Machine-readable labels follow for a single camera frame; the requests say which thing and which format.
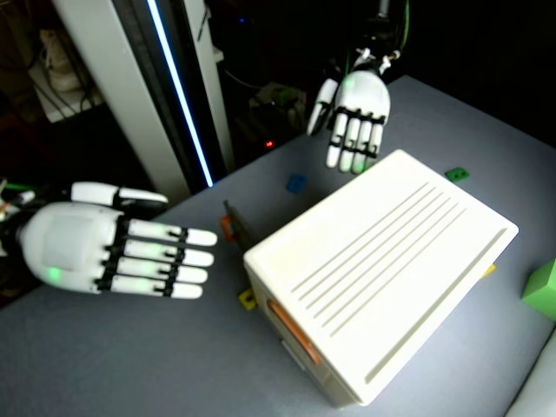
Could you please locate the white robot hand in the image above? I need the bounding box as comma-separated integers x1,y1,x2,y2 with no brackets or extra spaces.
15,181,218,301
306,69,391,175

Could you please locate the grey panel orange clip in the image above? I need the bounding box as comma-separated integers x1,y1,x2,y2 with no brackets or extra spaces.
218,198,261,254

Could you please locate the white ribbed plastic box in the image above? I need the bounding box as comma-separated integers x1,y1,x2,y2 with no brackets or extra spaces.
242,149,520,410

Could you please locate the small green device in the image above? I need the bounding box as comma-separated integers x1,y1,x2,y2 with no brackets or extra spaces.
271,86,301,105

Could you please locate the black device with red light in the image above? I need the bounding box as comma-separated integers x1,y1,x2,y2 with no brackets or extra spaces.
229,103,305,157

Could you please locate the small blue block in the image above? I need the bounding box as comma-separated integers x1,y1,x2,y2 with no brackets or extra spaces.
285,173,308,195

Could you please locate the white upright column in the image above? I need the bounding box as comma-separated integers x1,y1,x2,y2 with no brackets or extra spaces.
51,0,238,209

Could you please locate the bright LED strip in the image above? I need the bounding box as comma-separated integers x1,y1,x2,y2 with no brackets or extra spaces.
146,0,215,189

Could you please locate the large light green cube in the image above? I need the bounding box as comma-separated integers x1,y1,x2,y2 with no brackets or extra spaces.
520,258,556,322

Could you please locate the white rounded object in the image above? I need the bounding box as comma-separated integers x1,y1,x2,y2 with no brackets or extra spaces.
506,334,556,417

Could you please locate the thin white cable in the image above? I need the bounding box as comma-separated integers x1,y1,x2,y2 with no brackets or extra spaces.
219,64,270,92

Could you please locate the white box with cables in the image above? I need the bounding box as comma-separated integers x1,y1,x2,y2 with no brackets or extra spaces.
28,28,105,125

